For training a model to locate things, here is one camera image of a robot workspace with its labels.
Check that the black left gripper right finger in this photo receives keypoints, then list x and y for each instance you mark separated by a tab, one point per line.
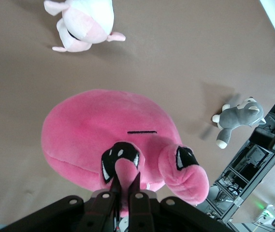
140	212

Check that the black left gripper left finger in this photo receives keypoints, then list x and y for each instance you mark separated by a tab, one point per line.
103	212

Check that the white and pink plush puppy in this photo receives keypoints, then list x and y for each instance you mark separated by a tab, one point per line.
89	21

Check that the grey and white plush husky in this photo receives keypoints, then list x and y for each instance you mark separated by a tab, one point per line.
238	118

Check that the round hot pink plush toy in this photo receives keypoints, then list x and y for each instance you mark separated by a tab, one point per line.
98	125

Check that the black metal equipment rack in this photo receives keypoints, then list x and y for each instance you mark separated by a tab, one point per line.
243	174

